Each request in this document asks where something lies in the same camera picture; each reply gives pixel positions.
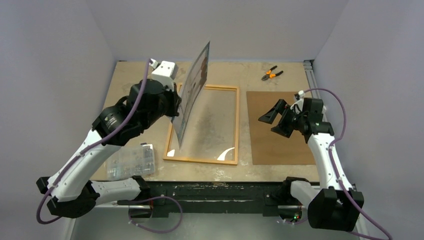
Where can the clear acrylic glass sheet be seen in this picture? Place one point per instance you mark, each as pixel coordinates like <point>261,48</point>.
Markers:
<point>212,132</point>

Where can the orange wooden picture frame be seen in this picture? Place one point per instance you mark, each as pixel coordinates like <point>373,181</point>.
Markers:
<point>236,126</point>

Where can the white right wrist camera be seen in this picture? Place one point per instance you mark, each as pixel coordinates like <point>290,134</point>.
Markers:
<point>299,95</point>

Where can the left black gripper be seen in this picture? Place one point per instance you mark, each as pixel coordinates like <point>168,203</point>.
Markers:
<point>176,101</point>

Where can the orange black pliers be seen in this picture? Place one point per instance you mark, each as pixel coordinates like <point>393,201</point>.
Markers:
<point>269,74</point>

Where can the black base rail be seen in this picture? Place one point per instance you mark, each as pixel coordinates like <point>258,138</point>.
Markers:
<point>266,198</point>

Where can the brown backing board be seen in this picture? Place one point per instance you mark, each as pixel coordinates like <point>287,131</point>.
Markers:
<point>270,148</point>

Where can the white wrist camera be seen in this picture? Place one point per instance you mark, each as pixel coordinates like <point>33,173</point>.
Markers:
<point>299,95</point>
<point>164,72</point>

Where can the clear plastic screw box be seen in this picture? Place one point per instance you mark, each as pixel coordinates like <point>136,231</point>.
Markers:
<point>131,161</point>

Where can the photo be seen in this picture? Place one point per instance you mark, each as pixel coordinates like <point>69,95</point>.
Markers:
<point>195,81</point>

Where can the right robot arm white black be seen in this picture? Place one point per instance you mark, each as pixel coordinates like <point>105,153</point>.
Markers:
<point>335,205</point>

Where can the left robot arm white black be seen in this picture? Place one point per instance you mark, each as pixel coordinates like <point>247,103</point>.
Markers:
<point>71,192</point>

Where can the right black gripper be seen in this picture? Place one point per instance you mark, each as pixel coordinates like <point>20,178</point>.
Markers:
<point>286,117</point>

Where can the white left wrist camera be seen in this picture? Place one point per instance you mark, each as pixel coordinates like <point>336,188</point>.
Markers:
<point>164,72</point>

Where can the aluminium extrusion rail front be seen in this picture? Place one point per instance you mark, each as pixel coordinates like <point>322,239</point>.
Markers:
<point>107,221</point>

